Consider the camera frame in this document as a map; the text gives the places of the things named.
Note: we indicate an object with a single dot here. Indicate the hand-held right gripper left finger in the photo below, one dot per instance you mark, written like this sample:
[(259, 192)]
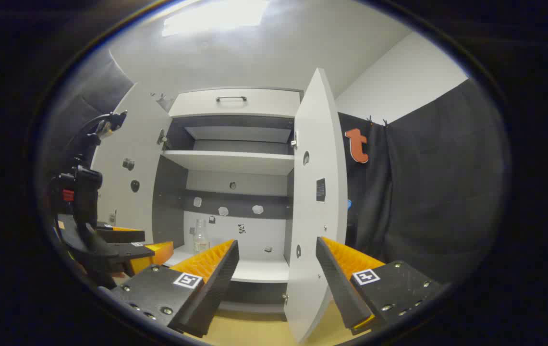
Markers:
[(216, 283)]

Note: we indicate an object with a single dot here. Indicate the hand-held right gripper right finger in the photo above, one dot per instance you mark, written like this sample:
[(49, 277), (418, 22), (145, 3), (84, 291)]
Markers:
[(338, 283)]

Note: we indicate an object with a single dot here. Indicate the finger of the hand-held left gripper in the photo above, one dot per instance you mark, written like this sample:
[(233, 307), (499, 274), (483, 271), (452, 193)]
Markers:
[(122, 236), (132, 252)]

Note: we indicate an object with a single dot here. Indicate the clear bottle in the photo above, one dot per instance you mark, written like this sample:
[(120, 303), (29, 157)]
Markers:
[(200, 242)]

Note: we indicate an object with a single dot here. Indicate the white cabinet door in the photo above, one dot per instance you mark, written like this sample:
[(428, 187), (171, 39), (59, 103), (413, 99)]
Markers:
[(129, 144), (317, 192)]

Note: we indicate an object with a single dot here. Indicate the white and grey cabinet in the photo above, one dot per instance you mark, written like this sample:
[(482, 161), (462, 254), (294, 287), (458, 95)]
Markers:
[(235, 192)]

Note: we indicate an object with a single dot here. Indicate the white cabinet shelf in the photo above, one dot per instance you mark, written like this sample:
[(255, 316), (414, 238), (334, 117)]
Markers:
[(259, 270), (230, 161)]

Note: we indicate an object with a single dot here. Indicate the white cabinet drawer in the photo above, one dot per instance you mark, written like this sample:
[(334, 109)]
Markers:
[(264, 103)]

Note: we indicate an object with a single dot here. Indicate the black backdrop cloth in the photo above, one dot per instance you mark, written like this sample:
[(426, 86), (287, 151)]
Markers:
[(437, 192)]

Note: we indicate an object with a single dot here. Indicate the ceiling light panel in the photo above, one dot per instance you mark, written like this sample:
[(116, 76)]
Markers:
[(216, 17)]

